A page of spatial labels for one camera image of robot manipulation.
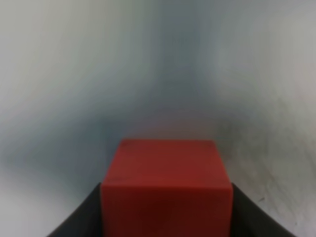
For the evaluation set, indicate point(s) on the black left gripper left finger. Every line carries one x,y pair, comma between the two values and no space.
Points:
85,221

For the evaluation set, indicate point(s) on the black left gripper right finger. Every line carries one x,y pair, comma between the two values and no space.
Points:
249,220

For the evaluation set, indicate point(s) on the red cube block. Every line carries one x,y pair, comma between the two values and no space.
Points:
166,188

